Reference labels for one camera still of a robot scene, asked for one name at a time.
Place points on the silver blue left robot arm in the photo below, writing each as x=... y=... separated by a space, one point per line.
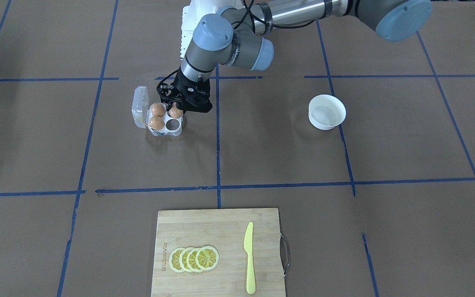
x=220 y=33

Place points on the yellow lemon slice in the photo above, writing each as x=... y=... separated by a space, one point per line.
x=184 y=258
x=207 y=258
x=191 y=260
x=175 y=260

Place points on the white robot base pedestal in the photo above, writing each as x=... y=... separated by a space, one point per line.
x=191 y=16

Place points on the yellow plastic knife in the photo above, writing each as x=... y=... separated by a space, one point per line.
x=250 y=272

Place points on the brown egg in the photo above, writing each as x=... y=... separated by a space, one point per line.
x=175 y=113
x=156 y=123
x=158 y=109

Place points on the wooden cutting board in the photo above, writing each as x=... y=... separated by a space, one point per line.
x=224 y=229

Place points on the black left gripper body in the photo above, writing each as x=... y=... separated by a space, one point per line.
x=172 y=95

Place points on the white paper bowl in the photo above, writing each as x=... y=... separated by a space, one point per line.
x=325 y=112

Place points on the clear plastic egg box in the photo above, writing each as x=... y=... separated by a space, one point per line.
x=141 y=115

